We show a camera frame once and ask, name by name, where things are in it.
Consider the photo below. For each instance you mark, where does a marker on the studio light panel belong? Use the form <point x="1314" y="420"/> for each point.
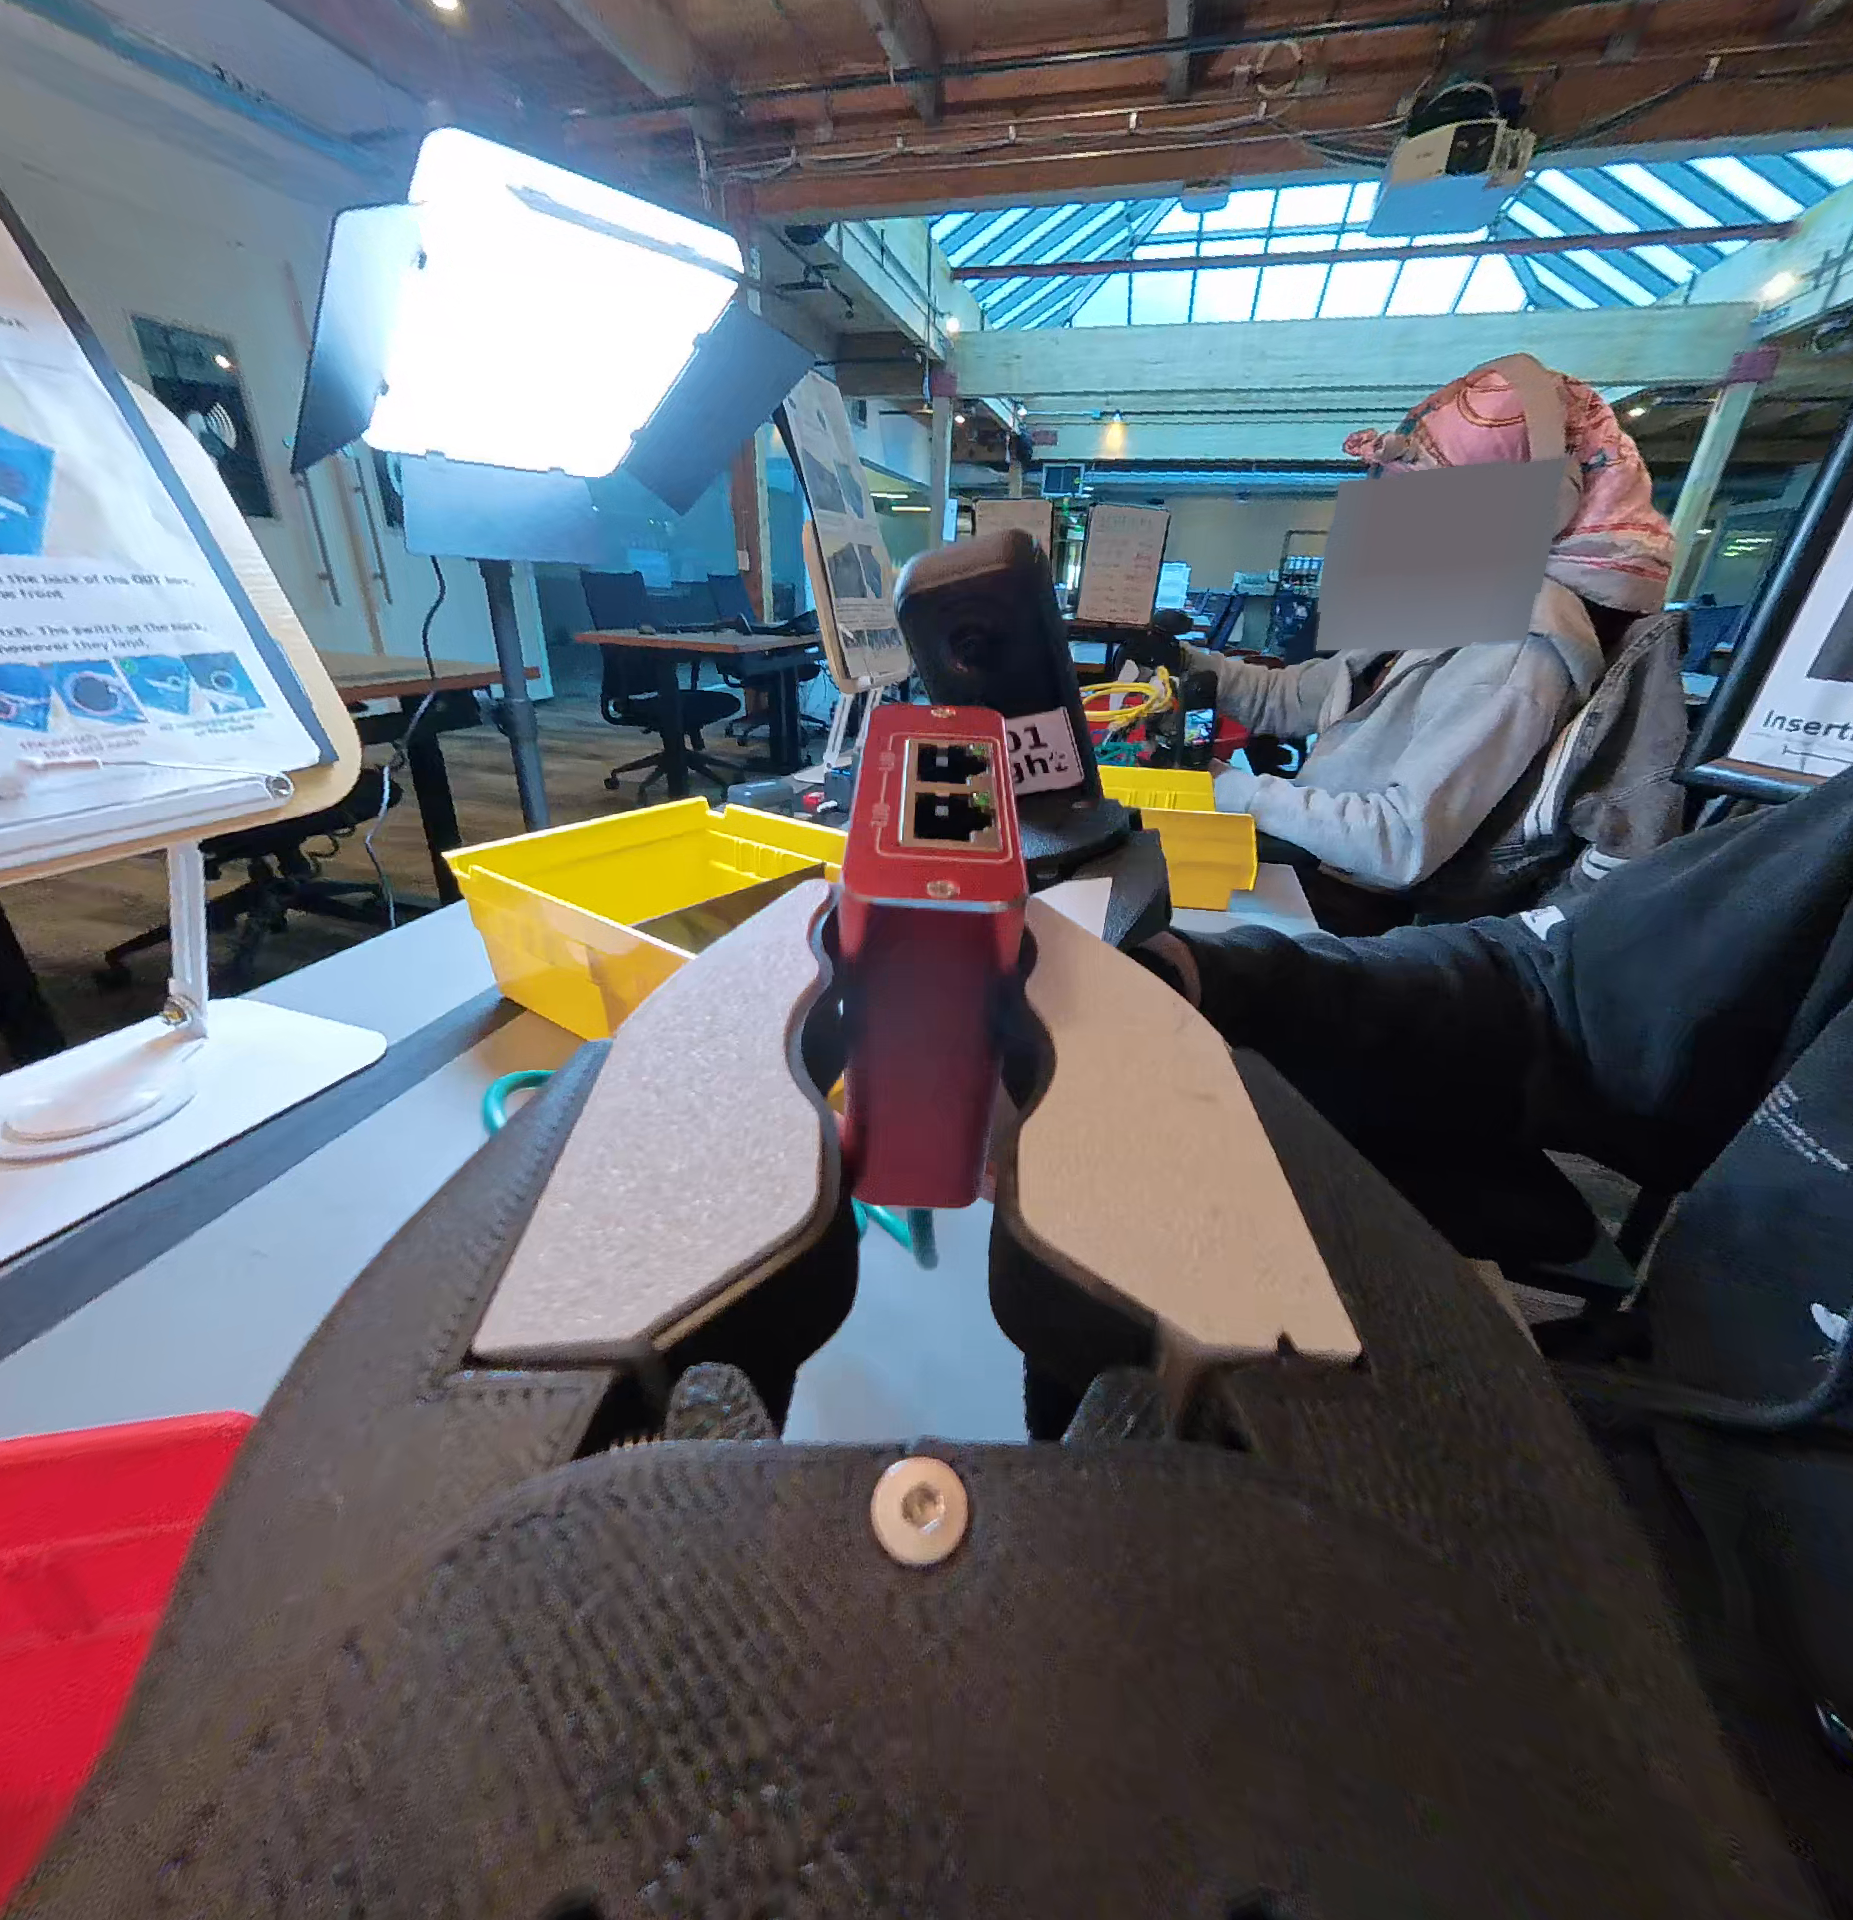
<point x="536" y="316"/>

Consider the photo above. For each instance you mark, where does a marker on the person's black printed clothing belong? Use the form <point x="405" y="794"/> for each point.
<point x="1766" y="1500"/>

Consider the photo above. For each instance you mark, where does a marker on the yellow plastic bin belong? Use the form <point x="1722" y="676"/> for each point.
<point x="1196" y="848"/>
<point x="565" y="913"/>

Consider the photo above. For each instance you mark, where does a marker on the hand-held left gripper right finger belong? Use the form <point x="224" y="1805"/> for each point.
<point x="1182" y="1186"/>

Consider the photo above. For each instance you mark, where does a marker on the person's right forearm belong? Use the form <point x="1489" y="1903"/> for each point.
<point x="1391" y="1004"/>

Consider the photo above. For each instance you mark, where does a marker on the white ceiling projector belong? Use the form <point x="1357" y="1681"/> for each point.
<point x="1453" y="156"/>

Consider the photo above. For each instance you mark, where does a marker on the black office chair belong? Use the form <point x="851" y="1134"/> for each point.
<point x="656" y="676"/>

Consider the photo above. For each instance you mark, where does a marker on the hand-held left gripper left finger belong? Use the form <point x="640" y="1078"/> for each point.
<point x="671" y="1171"/>

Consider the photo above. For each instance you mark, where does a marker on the white easel board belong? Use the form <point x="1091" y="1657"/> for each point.
<point x="1121" y="564"/>

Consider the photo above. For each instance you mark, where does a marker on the red plastic bin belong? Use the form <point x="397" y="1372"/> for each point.
<point x="71" y="1620"/>

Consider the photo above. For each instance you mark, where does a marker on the black bin divider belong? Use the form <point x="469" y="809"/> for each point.
<point x="715" y="919"/>

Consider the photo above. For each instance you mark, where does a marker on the black framed tag sign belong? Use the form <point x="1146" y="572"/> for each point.
<point x="1811" y="600"/>

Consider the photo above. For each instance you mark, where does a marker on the red ethernet adapter box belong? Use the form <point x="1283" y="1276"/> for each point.
<point x="927" y="1019"/>

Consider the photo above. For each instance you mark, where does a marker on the wooden desk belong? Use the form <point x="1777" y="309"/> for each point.
<point x="702" y="645"/>

